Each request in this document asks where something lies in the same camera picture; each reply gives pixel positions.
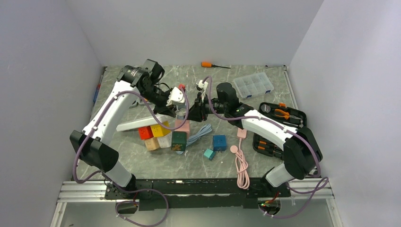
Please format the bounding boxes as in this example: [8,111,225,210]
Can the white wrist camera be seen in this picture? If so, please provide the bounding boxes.
[166,87,186,106]
[196,80,209,100]

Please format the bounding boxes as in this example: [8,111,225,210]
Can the orange handled pliers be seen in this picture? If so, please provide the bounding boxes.
[273,109,304,122]

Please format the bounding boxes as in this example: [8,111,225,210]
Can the blue cube socket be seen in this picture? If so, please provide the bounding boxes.
[212,135,227,152]

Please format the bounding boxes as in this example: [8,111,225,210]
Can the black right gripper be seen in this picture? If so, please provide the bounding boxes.
[185,92,228,122]

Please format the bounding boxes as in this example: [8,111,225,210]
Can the dark green cube socket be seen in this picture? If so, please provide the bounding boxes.
[171,131,187,151]

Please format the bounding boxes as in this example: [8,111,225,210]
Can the yellow cube socket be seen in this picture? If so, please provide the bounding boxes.
[150,121,171,138]

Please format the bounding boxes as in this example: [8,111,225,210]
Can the beige cube socket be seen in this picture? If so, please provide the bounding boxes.
[143,137,160,151]

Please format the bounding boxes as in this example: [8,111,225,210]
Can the pink cube socket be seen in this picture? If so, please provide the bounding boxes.
[174,119,190,137]

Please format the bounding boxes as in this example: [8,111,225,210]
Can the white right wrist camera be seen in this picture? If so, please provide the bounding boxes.
[196,80,209,100]

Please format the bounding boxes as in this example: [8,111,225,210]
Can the orange handled screwdriver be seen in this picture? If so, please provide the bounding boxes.
[201,62,230,69]

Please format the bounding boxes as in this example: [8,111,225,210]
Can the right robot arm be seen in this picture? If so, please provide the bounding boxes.
[188,79,323,196]

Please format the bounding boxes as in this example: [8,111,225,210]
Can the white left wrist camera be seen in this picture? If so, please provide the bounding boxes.
[166,87,186,106]

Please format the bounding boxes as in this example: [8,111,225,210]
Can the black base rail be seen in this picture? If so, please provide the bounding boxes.
[105,177,291,211]

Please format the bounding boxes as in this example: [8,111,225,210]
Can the white cube socket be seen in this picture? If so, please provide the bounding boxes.
[157,133,172,148]

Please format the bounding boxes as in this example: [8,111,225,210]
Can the pink power cable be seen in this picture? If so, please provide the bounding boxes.
[230,138,251,191]

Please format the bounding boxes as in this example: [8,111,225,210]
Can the black plastic tool case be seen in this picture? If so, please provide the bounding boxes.
[252,102,308,160]

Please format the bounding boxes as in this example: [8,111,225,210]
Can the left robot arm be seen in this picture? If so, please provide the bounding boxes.
[70,59,176,199]

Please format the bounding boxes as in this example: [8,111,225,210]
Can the red cube socket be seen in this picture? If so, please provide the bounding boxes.
[138,126,154,140]

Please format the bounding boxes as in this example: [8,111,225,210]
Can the teal plug adapter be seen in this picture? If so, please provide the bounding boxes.
[203,148,216,161]

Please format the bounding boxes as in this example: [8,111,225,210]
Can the white power strip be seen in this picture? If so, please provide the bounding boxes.
[116,114,173,131]

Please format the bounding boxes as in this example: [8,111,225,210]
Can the clear plastic organizer box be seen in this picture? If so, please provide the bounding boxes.
[233,72,274,99]

